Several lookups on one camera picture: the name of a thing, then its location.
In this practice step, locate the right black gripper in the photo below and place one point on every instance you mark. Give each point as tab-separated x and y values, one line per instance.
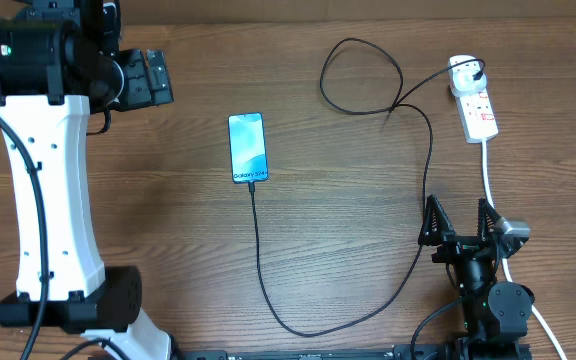
455	245

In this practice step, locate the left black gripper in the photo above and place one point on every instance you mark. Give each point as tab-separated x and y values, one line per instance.
146	93

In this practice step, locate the blue Samsung Galaxy smartphone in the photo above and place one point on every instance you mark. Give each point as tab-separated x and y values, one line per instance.
248	148

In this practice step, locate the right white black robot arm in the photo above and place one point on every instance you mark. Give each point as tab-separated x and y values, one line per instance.
495	312

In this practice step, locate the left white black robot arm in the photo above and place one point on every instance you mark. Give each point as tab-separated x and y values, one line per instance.
60	64

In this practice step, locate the white charger plug adapter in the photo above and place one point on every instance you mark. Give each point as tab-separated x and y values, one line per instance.
466	75

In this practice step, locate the white power strip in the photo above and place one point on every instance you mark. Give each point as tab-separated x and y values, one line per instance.
477	117

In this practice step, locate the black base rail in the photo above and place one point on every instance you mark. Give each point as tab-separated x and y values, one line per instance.
397	352

